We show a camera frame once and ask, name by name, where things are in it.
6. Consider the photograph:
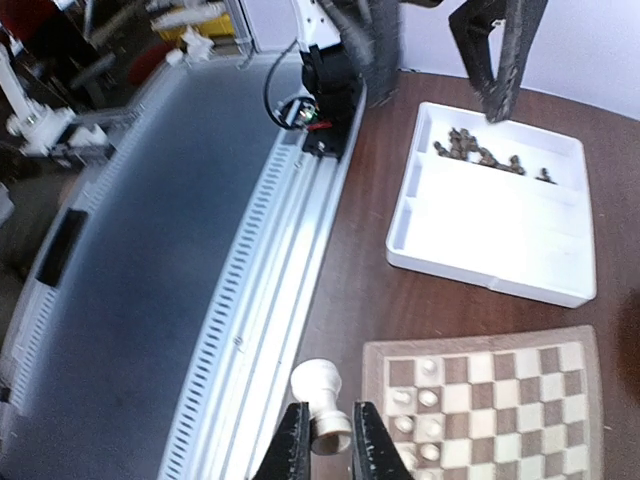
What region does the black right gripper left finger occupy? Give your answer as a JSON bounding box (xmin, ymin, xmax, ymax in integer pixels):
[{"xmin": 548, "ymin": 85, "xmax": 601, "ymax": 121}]
[{"xmin": 253, "ymin": 402, "xmax": 311, "ymax": 480}]

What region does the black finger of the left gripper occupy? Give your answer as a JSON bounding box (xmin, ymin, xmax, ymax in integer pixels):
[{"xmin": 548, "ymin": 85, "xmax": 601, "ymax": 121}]
[{"xmin": 449, "ymin": 0, "xmax": 500, "ymax": 114}]

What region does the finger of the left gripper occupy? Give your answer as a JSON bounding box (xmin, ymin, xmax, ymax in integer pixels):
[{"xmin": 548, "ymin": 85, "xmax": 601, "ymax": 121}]
[{"xmin": 486, "ymin": 0, "xmax": 548, "ymax": 123}]

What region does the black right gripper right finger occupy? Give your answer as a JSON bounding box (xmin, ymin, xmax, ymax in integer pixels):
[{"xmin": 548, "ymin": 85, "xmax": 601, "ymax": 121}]
[{"xmin": 351, "ymin": 401, "xmax": 412, "ymax": 480}]

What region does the white chess pawn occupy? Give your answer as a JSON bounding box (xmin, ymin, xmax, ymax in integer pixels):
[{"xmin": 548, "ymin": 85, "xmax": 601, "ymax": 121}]
[
  {"xmin": 420, "ymin": 444, "xmax": 440, "ymax": 462},
  {"xmin": 421, "ymin": 359, "xmax": 438, "ymax": 376},
  {"xmin": 421, "ymin": 419, "xmax": 441, "ymax": 438},
  {"xmin": 418, "ymin": 390, "xmax": 439, "ymax": 408}
]

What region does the white chess knight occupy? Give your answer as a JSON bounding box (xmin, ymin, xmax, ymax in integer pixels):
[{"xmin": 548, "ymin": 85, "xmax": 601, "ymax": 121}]
[{"xmin": 393, "ymin": 390, "xmax": 412, "ymax": 405}]

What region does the white chess king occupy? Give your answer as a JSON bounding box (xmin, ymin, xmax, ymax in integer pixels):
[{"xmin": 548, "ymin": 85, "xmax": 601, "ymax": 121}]
[{"xmin": 399, "ymin": 449, "xmax": 417, "ymax": 472}]

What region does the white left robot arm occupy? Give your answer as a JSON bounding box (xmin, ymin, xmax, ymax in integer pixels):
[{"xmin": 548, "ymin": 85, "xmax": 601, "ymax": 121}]
[{"xmin": 254, "ymin": 1, "xmax": 547, "ymax": 479}]

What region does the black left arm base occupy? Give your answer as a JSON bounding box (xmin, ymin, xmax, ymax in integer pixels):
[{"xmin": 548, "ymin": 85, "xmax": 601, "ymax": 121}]
[{"xmin": 263, "ymin": 42, "xmax": 363, "ymax": 160}]

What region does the pile of dark chess pieces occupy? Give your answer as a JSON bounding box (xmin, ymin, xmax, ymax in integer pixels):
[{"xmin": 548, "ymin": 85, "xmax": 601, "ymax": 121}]
[{"xmin": 431, "ymin": 128, "xmax": 528, "ymax": 177}]

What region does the wooden chess board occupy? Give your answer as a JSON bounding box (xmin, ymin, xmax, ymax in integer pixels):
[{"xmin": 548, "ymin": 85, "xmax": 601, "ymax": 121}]
[{"xmin": 362, "ymin": 326, "xmax": 604, "ymax": 479}]

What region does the white compartment tray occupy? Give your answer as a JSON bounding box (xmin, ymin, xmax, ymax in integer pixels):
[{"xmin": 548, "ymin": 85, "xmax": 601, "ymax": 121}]
[{"xmin": 386, "ymin": 102, "xmax": 597, "ymax": 308}]

